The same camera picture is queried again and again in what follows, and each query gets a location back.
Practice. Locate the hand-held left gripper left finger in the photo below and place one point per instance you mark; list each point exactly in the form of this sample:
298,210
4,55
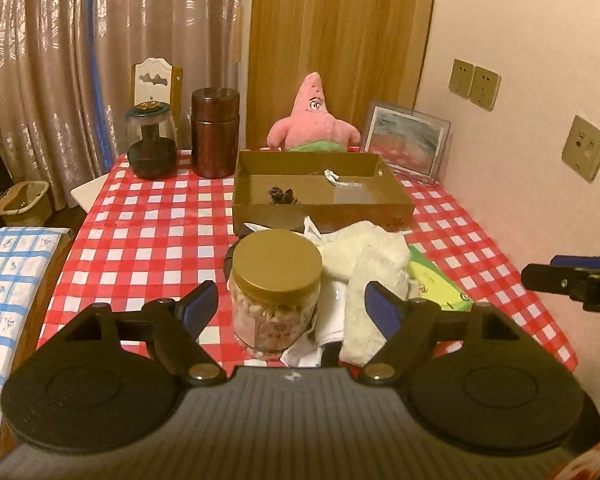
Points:
201,301

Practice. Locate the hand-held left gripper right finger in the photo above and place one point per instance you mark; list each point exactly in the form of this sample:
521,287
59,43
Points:
381,306

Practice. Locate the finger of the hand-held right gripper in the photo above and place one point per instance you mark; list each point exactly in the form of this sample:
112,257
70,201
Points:
577,261
550,277

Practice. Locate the brown cardboard box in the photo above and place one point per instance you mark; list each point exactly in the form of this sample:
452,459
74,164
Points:
320,216

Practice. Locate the green packet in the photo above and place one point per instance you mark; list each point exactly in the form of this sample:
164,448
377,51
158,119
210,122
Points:
432,280

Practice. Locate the red white checked tablecloth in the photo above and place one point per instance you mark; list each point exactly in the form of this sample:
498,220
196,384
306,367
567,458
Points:
155,240

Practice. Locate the plastic jar gold lid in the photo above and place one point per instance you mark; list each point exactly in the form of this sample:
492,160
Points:
275,265

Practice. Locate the clear plastic bag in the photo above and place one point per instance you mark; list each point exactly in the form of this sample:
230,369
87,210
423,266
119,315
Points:
355,191

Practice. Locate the small white wrapper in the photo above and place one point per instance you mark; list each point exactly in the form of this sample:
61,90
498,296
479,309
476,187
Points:
331,176

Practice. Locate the glass jar with dark liquid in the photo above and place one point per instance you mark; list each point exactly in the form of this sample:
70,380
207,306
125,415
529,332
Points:
152,160

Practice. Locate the white stool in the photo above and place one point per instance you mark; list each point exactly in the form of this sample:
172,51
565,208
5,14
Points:
91,192

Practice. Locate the brown cylindrical canister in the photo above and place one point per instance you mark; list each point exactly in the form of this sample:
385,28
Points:
214,135

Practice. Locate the bed blue checked sheet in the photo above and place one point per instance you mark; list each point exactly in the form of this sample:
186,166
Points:
10,280

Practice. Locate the pink starfish plush toy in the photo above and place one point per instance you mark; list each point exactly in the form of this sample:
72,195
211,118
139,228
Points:
310,125

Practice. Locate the beige basket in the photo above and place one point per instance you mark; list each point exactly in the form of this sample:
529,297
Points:
22,205

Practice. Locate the white chair back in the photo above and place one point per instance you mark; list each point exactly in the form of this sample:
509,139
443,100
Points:
152,96

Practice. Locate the blue pole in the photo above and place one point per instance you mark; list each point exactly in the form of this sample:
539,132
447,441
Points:
96,60

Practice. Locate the wooden wardrobe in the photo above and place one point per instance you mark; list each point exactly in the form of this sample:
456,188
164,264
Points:
340,20

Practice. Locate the beige patterned curtain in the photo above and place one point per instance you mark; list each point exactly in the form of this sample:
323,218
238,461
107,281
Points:
40,60

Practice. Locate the beige wall outlet plate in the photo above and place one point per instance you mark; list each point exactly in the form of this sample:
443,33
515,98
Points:
585,149

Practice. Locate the clear picture frame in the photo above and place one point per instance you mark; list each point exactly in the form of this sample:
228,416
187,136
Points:
405,140

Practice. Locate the beige wall socket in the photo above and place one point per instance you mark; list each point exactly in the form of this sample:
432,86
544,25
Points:
485,89
461,77

